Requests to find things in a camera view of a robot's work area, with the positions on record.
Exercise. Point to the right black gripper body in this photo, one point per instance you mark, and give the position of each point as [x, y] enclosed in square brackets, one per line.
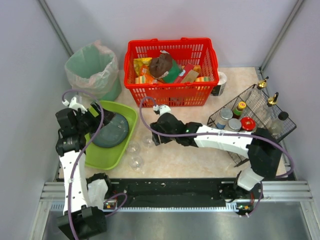
[155, 133]

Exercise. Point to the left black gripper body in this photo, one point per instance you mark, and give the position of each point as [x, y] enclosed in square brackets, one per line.
[99, 113]

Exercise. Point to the blue ceramic plate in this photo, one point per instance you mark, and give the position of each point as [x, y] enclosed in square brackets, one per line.
[113, 133]

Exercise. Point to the silver lid jar blue label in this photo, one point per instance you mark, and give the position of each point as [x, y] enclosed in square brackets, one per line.
[233, 125]

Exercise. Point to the yellow cap sauce bottle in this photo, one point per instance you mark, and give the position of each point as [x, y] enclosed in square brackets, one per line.
[238, 109]

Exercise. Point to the red lid sauce jar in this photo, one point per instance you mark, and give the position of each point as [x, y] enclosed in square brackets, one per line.
[248, 124]

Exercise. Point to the clear bottle with gold pourer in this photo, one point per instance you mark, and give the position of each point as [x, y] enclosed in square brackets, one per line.
[261, 85]

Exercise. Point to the dark vinegar bottle black cap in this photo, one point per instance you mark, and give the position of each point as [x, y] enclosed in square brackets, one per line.
[275, 126]

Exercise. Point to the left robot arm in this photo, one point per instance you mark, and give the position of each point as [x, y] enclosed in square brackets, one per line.
[80, 219]

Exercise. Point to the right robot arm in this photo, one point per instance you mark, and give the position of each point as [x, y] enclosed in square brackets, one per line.
[259, 147]

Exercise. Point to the lime green plastic tray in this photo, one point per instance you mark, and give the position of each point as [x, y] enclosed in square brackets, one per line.
[108, 158]

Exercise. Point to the striped sponge left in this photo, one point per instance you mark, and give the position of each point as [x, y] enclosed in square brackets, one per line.
[140, 80]

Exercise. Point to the striped sponge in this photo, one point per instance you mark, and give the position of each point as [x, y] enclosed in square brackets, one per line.
[202, 79]
[140, 80]

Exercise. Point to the green snack bag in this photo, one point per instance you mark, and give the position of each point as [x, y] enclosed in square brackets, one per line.
[172, 73]

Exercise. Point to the red plastic shopping basket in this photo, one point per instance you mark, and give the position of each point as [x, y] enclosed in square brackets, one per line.
[196, 51]

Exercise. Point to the brown paper bag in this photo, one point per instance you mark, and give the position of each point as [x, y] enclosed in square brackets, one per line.
[159, 67]

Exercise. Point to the green bin with plastic liner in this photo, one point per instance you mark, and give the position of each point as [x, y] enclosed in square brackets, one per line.
[95, 69]

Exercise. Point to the orange snack packet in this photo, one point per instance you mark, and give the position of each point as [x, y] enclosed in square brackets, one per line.
[144, 71]

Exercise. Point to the striped sponge right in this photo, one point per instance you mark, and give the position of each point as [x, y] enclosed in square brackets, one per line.
[202, 79]

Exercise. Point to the red carton box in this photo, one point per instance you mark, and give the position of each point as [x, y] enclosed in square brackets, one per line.
[185, 70]

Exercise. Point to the white paper cup roll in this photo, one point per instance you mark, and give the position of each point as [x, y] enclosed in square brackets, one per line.
[219, 88]

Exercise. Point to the yellow snack packet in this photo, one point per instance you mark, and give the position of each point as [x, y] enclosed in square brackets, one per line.
[141, 65]

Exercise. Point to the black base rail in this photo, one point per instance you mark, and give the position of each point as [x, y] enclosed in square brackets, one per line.
[173, 194]

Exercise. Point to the black wire rack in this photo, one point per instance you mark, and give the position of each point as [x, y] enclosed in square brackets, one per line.
[258, 110]

